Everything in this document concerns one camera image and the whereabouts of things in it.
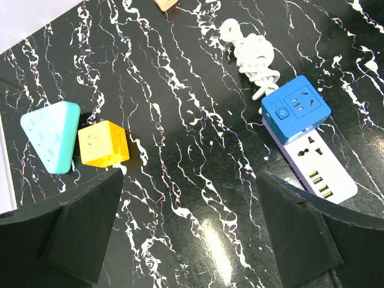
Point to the yellow cube socket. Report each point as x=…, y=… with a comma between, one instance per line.
x=103, y=144

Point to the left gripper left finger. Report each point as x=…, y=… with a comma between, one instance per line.
x=61, y=241

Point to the teal triangular power socket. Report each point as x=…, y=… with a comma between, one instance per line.
x=52, y=132

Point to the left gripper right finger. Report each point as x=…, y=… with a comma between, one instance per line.
x=317, y=243

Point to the purple white power strip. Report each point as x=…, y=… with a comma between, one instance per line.
x=317, y=167

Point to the blue cube plug adapter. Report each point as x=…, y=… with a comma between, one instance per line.
x=294, y=109

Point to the salmon pink small adapter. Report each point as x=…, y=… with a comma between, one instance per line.
x=164, y=5

